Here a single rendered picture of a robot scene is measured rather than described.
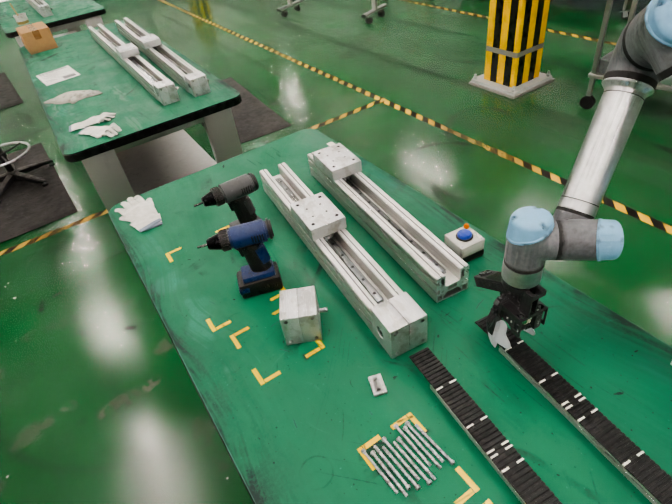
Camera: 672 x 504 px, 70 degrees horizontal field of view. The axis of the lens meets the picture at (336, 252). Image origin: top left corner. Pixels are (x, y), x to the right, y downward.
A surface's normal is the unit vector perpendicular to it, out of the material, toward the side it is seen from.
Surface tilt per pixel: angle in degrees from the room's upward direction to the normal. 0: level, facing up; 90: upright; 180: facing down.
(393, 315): 0
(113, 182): 90
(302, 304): 0
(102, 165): 90
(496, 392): 0
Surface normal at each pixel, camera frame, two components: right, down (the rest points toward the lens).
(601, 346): -0.12, -0.76
